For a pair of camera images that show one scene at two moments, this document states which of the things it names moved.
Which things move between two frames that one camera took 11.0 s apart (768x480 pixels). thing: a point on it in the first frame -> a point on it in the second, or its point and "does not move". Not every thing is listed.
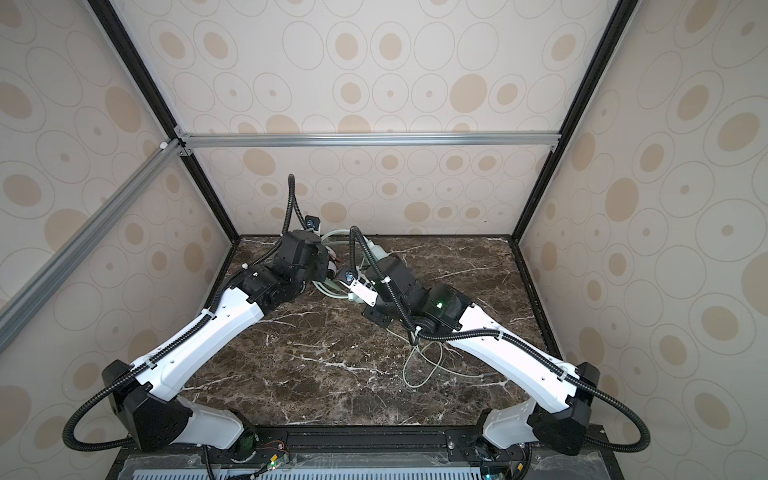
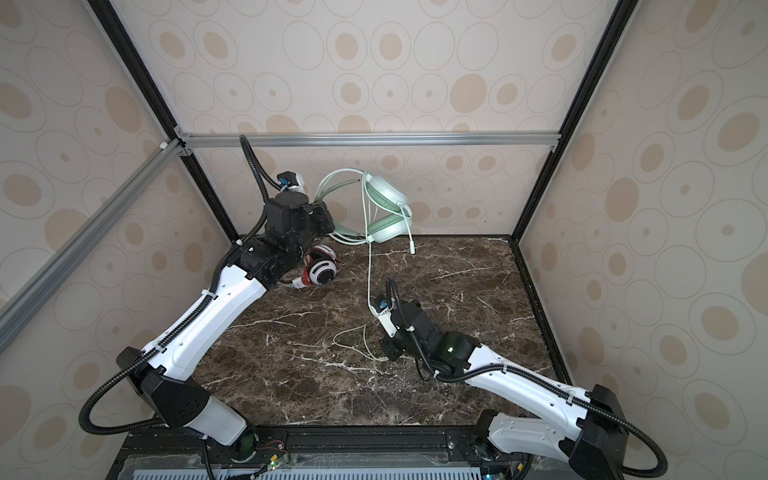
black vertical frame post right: (597, 70) does not move
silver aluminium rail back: (503, 140) does not move
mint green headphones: (331, 286) -> (389, 215)
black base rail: (373, 452) does not move
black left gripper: (323, 259) -> (319, 209)
